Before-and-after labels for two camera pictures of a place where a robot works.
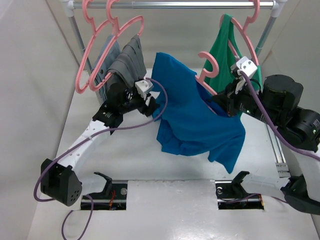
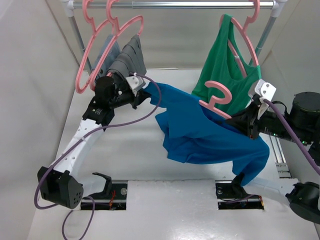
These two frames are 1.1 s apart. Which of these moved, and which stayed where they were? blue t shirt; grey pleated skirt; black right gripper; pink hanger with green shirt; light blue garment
Moved: blue t shirt; black right gripper
Stayed: pink hanger with green shirt; light blue garment; grey pleated skirt
